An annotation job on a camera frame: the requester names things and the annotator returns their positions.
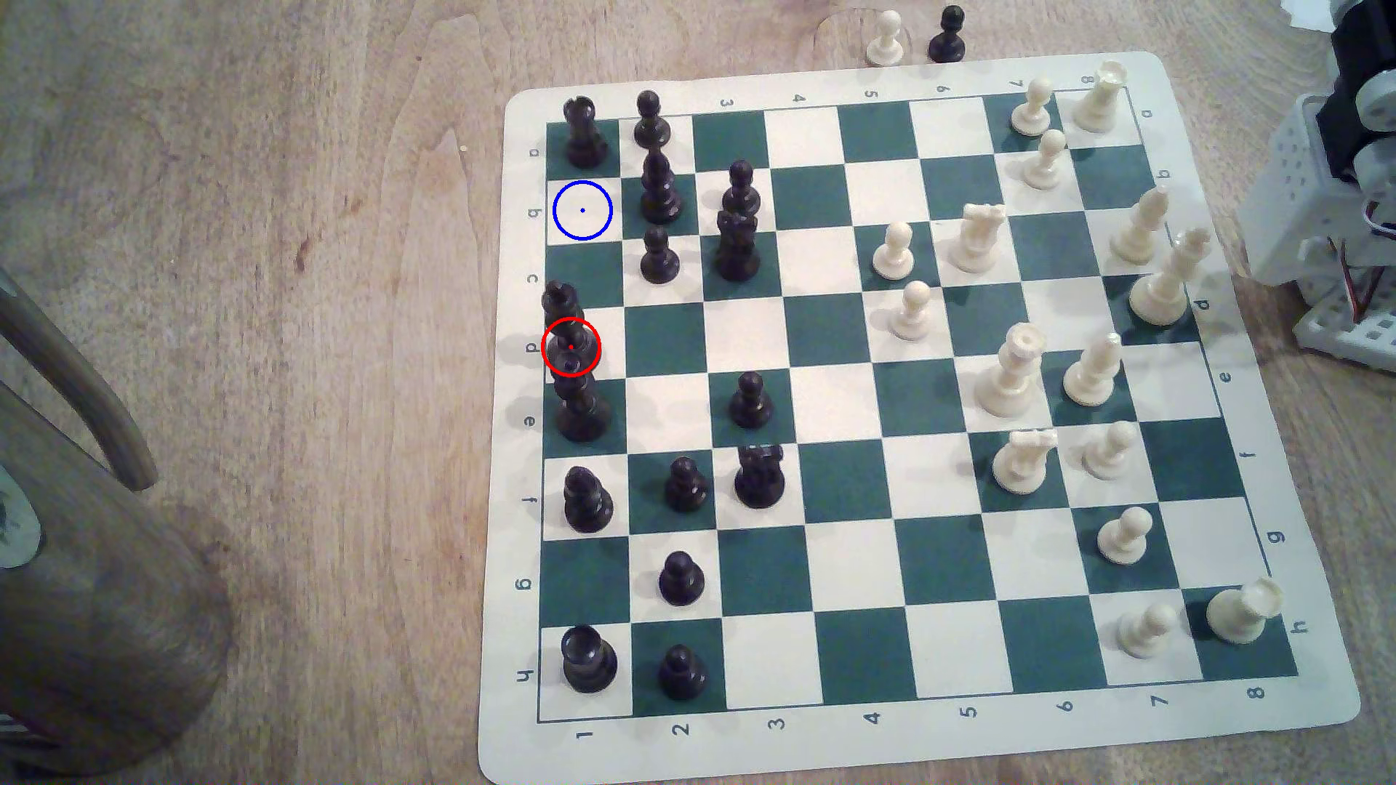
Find black chess king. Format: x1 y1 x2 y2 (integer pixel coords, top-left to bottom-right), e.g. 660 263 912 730
541 280 595 377

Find black chess pawn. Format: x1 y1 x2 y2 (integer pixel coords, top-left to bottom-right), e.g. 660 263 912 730
722 159 763 217
633 90 673 152
657 550 707 608
657 644 708 701
639 225 682 286
729 371 774 430
928 5 968 63
664 456 711 514

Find black chess knight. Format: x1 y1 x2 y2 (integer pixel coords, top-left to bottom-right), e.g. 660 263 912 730
734 443 787 510
714 210 763 283

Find black chess queen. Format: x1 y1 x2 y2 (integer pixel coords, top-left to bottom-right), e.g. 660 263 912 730
552 338 613 444

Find black chess bishop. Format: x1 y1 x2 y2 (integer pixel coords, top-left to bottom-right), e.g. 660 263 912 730
639 148 684 226
563 465 615 534

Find green white chess board mat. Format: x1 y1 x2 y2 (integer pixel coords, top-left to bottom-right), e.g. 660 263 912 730
476 50 1363 784

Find white chess pawn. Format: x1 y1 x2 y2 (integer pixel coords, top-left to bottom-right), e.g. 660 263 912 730
1084 421 1138 481
1011 77 1055 137
888 280 936 342
872 221 916 281
1023 129 1068 191
1117 602 1182 660
867 9 907 67
1097 506 1154 565

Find black chess rook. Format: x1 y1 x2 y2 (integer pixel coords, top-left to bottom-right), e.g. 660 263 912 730
561 94 610 170
561 624 619 695

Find white chess queen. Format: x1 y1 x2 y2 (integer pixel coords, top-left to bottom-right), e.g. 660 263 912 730
974 323 1047 419

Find white chess knight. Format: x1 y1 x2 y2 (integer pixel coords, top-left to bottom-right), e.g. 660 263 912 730
991 428 1060 496
947 203 1008 274

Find white chess bishop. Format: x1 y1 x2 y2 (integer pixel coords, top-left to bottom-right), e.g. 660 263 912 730
1110 185 1171 265
1063 331 1125 408

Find white chess king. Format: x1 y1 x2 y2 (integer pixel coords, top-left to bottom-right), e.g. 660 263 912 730
1128 227 1213 327

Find white chess rook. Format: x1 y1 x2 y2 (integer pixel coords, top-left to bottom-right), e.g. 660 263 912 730
1073 61 1129 135
1206 576 1285 645

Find red black servo wires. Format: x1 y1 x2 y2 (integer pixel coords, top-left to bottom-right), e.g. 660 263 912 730
1333 212 1396 326

